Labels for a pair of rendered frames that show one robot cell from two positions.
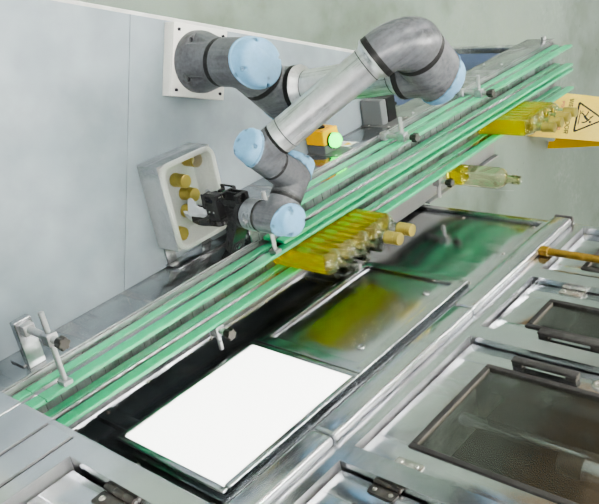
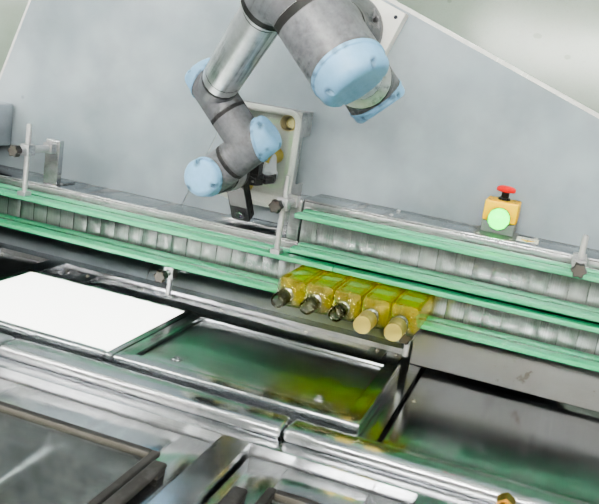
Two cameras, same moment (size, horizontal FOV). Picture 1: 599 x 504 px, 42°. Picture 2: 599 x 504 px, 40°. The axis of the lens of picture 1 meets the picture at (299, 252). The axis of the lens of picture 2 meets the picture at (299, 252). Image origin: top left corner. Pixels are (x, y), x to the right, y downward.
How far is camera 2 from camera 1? 184 cm
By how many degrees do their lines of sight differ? 59
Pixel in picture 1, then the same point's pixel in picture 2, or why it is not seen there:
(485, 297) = (317, 440)
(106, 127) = not seen: hidden behind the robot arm
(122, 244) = not seen: hidden behind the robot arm
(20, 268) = (108, 120)
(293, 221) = (194, 175)
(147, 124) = (275, 68)
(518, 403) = (59, 470)
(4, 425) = not seen: outside the picture
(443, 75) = (300, 48)
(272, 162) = (203, 99)
